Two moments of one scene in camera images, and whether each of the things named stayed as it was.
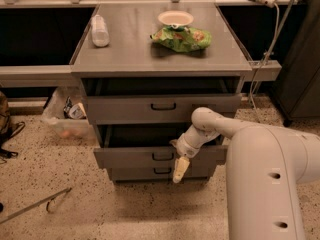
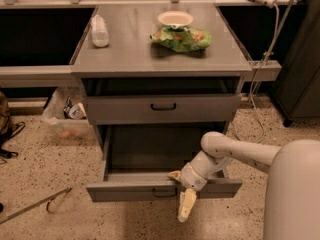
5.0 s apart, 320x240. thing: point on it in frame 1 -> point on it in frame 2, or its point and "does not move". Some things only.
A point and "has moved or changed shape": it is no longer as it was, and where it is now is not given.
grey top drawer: [155, 109] does not move
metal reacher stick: [36, 205] does not move
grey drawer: [148, 146] has moved or changed shape
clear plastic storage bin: [65, 113] does not move
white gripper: [184, 148] -> [194, 178]
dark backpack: [8, 129] does not move
